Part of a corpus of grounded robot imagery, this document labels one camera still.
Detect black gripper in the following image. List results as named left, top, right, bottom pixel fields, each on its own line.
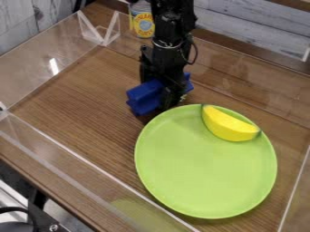
left=139, top=39, right=198, bottom=111

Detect blue block object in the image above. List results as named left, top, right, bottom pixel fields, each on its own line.
left=125, top=72, right=196, bottom=117

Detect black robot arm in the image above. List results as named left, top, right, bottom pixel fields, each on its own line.
left=139, top=0, right=200, bottom=110

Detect green round plate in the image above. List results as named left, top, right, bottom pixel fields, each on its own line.
left=135, top=104, right=278, bottom=219

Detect yellow banana slice toy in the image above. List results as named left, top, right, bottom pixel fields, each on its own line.
left=201, top=105, right=261, bottom=142

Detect yellow labelled tin can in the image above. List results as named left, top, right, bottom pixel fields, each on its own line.
left=129, top=0, right=155, bottom=38

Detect clear acrylic triangle bracket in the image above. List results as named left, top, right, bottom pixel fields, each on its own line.
left=78, top=11, right=122, bottom=47

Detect black clamp with cable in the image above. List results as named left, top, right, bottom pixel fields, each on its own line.
left=0, top=187, right=71, bottom=232

